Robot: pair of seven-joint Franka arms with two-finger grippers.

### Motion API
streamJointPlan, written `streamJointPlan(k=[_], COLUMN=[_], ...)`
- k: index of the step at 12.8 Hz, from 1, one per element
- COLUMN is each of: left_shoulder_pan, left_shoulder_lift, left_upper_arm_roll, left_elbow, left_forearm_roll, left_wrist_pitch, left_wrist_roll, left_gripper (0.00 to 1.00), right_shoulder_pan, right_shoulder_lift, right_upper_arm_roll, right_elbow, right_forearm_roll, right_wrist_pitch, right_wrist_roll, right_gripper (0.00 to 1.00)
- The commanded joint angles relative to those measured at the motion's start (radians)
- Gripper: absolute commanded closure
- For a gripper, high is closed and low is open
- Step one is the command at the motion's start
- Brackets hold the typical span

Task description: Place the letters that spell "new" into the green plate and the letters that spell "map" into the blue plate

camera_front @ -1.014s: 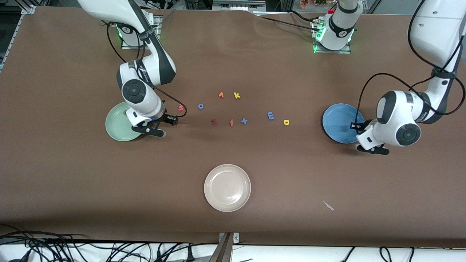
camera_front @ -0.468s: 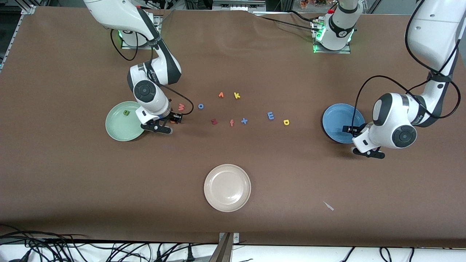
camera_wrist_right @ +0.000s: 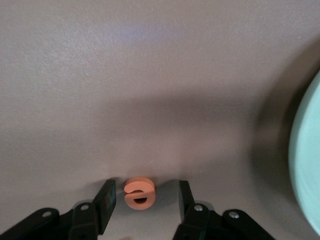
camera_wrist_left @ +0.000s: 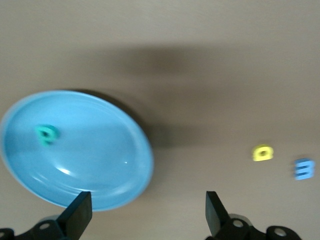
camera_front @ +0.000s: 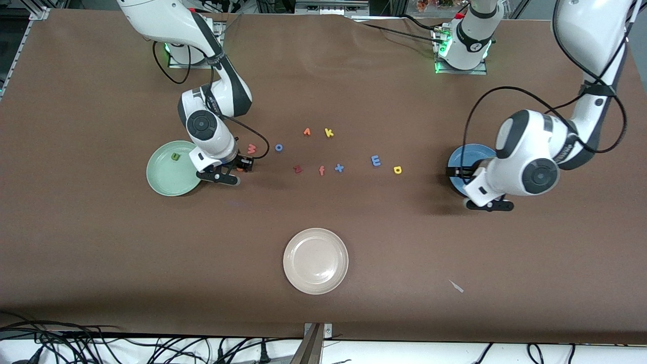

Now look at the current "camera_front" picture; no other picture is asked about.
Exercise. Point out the green plate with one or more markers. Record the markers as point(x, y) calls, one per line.
point(167, 177)

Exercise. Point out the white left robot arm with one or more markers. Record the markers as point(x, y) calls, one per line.
point(530, 146)

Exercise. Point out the aluminium frame post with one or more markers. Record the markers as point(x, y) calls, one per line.
point(39, 9)

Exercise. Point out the blue plate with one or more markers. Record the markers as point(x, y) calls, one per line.
point(470, 154)

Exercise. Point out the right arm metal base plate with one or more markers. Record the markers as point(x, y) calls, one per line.
point(174, 64)

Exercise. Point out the small white paper scrap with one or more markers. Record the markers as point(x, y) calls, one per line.
point(456, 286)

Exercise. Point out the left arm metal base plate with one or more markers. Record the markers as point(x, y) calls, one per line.
point(475, 71)

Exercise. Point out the grey metal box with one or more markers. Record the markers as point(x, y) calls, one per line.
point(331, 6)

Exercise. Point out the small metal bracket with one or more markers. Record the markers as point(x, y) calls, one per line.
point(328, 331)

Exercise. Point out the colourful background objects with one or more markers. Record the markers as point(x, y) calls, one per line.
point(434, 4)

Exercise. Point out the aluminium profile bar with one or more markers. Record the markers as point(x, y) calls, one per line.
point(311, 349)

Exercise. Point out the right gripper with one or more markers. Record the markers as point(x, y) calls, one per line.
point(237, 162)

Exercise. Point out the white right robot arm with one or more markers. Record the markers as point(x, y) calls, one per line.
point(227, 93)

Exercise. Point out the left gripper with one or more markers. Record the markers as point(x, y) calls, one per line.
point(461, 172)

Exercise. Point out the beige plate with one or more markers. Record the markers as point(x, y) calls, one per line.
point(316, 261)

